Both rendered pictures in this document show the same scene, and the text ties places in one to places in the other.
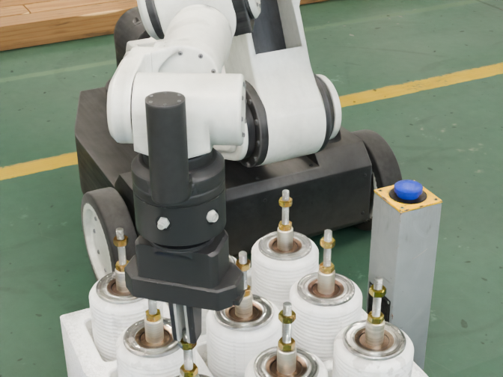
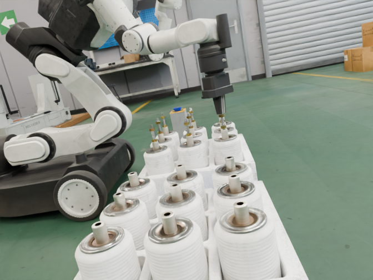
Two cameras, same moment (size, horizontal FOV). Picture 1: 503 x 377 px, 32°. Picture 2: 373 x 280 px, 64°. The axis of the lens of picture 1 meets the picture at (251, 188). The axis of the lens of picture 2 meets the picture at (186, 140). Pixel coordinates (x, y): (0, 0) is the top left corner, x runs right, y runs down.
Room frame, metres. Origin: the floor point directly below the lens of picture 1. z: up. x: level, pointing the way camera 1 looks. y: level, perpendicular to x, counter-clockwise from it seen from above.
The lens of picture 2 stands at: (0.34, 0.95, 0.50)
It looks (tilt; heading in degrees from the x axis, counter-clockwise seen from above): 14 degrees down; 302
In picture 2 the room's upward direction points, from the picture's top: 11 degrees counter-clockwise
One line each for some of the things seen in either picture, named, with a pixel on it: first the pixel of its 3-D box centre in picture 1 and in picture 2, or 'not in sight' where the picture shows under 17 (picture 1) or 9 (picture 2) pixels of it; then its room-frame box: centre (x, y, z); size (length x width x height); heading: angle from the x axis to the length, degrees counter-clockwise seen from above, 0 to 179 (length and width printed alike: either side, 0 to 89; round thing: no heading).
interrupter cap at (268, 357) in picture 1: (286, 367); (223, 130); (0.78, -0.04, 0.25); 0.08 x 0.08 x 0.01
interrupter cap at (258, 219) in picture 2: not in sight; (242, 220); (0.51, 0.55, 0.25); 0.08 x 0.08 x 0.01
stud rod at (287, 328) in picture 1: (287, 330); not in sight; (0.78, -0.04, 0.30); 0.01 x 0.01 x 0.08
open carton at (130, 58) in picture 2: not in sight; (132, 56); (4.01, -3.65, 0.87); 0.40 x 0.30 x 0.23; 12
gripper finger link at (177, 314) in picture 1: (174, 310); (217, 105); (0.74, 0.08, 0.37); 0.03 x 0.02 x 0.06; 163
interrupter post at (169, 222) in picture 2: not in sight; (169, 223); (0.62, 0.60, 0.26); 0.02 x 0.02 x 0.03
